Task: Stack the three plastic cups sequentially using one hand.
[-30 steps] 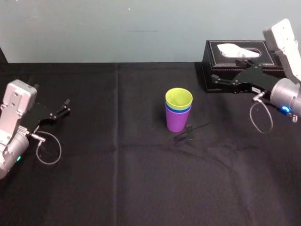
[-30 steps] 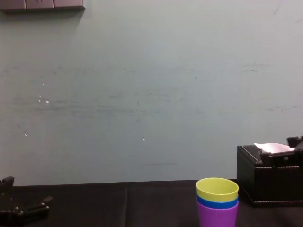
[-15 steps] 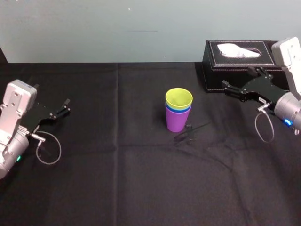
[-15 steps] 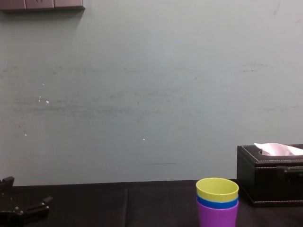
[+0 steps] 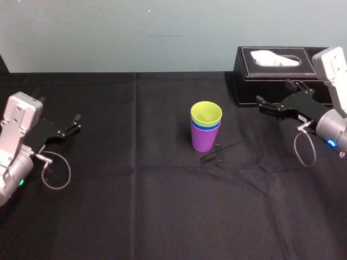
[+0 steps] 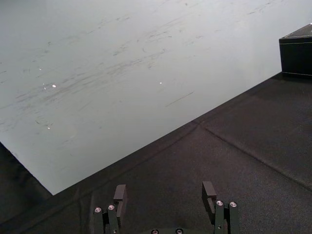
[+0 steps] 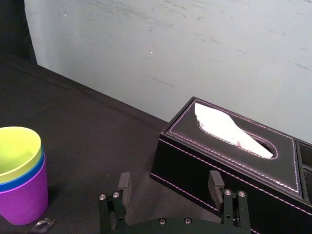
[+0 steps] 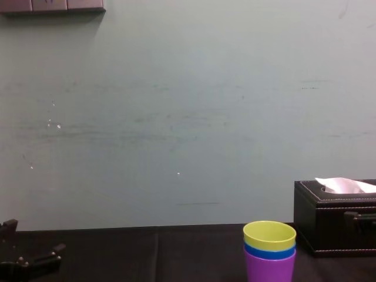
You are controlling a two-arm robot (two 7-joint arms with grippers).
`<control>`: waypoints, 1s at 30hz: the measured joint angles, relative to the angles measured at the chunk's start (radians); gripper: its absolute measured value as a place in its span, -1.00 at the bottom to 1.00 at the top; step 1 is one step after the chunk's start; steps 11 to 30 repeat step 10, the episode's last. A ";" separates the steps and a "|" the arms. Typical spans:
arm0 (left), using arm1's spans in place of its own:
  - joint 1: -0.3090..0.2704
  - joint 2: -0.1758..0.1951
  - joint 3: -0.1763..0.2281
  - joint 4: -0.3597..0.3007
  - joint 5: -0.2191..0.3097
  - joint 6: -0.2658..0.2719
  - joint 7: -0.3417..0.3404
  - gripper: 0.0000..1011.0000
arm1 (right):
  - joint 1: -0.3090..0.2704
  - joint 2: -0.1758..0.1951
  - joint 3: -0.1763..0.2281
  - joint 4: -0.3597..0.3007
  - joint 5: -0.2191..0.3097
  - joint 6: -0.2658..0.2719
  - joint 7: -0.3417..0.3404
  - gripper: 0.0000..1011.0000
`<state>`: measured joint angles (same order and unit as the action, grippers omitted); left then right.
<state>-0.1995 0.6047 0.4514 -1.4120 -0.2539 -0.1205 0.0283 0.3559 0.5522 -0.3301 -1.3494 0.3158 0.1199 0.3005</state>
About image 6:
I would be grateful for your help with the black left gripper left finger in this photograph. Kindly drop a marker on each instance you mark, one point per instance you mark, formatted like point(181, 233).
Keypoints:
point(120, 204)

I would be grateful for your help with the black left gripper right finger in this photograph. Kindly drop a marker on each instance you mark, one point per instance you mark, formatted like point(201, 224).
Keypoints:
point(220, 214)

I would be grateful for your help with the black box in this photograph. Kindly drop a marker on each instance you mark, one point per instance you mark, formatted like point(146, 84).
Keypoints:
point(298, 52)

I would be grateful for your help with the black table cloth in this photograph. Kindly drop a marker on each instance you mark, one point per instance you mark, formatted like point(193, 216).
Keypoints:
point(195, 170)

